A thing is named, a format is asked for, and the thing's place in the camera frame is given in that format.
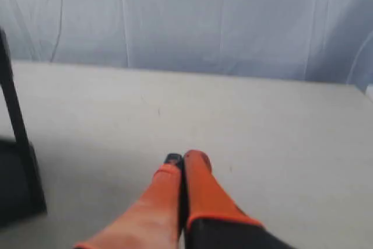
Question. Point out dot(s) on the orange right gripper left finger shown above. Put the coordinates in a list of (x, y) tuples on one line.
[(153, 221)]

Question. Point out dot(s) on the grey backdrop cloth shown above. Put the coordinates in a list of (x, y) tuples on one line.
[(316, 40)]

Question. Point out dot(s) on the black metal shelf rack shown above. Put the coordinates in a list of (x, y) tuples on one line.
[(22, 194)]

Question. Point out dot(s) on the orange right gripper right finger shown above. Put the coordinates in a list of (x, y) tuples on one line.
[(214, 220)]

